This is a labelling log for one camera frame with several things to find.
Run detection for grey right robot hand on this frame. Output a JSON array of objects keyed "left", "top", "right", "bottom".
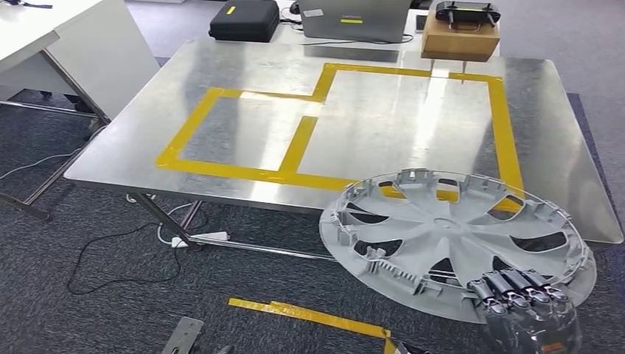
[{"left": 467, "top": 268, "right": 584, "bottom": 354}]

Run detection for grey plastic hubcap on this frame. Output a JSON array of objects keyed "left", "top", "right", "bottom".
[{"left": 318, "top": 167, "right": 598, "bottom": 325}]

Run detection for steel workbench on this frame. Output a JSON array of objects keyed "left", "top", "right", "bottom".
[{"left": 63, "top": 38, "right": 625, "bottom": 263}]

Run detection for yellow floor tape strip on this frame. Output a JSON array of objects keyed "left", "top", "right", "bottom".
[{"left": 228, "top": 296, "right": 397, "bottom": 354}]

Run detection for white power strip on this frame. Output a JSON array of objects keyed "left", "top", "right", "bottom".
[{"left": 170, "top": 231, "right": 229, "bottom": 249}]

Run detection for brown cardboard box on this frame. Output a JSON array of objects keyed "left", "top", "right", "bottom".
[{"left": 420, "top": 12, "right": 501, "bottom": 63}]

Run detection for white table steel legs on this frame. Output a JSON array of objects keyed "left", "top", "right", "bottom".
[{"left": 0, "top": 0, "right": 161, "bottom": 222}]

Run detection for black remote controller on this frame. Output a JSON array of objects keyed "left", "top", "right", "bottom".
[{"left": 434, "top": 1, "right": 501, "bottom": 28}]

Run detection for small white table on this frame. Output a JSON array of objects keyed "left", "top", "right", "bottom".
[{"left": 273, "top": 0, "right": 501, "bottom": 57}]

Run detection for black hard case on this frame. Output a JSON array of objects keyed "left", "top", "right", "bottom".
[{"left": 209, "top": 0, "right": 280, "bottom": 44}]

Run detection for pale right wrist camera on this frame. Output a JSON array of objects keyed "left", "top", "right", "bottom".
[{"left": 393, "top": 339, "right": 430, "bottom": 354}]

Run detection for thin white floor cable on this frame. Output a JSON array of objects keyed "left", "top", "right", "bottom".
[
  {"left": 125, "top": 192, "right": 209, "bottom": 246},
  {"left": 0, "top": 153, "right": 83, "bottom": 181}
]

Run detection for black floor cable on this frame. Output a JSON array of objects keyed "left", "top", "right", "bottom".
[{"left": 66, "top": 222, "right": 183, "bottom": 296}]

